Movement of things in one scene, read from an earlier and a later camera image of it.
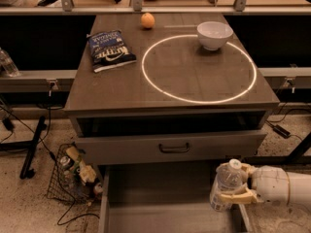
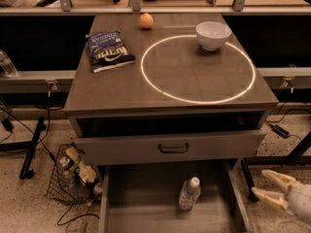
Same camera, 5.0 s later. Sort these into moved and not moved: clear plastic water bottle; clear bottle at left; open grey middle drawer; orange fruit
Moved: clear plastic water bottle
Not moved: orange fruit; clear bottle at left; open grey middle drawer
